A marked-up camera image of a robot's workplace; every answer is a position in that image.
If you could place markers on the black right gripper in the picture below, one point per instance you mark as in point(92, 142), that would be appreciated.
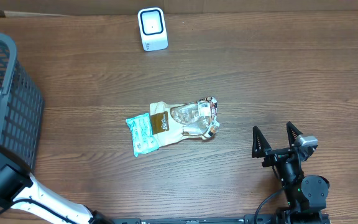
point(261, 149)

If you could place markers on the beige snack pouch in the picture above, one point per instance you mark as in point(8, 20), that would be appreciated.
point(176, 122)

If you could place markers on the teal wipes packet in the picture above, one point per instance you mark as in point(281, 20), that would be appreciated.
point(143, 139)

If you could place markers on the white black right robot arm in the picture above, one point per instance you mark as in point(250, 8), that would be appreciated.
point(306, 194)

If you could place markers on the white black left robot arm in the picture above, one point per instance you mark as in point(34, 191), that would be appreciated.
point(20, 190)

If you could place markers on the grey plastic basket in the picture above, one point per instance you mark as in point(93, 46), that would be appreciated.
point(21, 105)

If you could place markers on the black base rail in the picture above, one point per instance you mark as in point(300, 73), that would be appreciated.
point(246, 219)

